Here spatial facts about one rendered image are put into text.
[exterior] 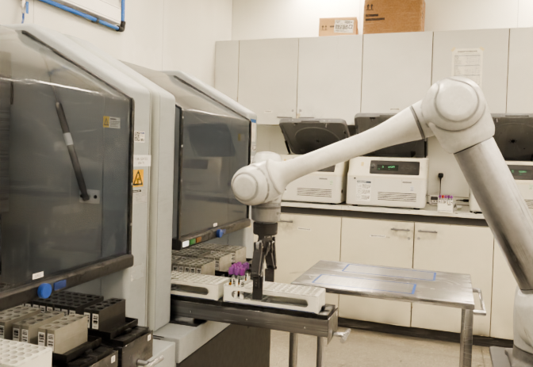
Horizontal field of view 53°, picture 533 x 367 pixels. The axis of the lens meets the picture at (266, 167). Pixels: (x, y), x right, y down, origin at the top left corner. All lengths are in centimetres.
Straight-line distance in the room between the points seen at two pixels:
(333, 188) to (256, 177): 254
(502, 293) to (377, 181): 110
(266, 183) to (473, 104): 54
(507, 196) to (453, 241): 250
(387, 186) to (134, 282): 262
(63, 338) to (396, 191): 292
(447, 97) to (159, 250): 90
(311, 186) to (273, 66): 107
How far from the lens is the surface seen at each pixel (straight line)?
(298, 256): 403
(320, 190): 393
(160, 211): 159
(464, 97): 130
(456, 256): 387
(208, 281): 170
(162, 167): 158
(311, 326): 158
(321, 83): 425
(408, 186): 384
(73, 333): 132
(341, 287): 187
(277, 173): 142
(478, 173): 137
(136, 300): 154
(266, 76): 439
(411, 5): 431
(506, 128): 410
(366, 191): 387
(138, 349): 141
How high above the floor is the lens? 127
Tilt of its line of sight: 2 degrees down
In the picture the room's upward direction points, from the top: 2 degrees clockwise
